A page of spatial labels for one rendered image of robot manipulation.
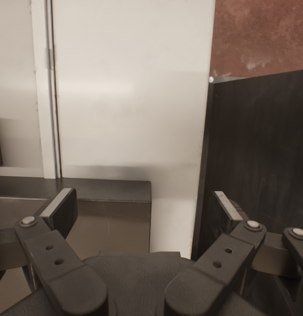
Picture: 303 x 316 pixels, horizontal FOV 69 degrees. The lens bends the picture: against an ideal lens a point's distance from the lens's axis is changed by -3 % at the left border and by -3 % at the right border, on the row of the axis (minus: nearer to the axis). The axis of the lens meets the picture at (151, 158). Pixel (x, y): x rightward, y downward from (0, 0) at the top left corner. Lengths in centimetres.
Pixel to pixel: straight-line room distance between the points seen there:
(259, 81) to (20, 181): 57
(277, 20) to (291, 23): 6
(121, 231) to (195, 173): 8
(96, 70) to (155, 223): 14
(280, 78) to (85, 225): 49
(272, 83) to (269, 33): 59
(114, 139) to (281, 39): 105
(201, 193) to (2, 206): 101
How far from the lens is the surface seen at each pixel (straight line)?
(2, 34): 21
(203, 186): 112
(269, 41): 116
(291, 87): 52
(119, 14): 19
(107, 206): 16
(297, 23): 123
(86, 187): 18
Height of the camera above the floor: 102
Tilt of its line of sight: 74 degrees down
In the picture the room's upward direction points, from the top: 178 degrees clockwise
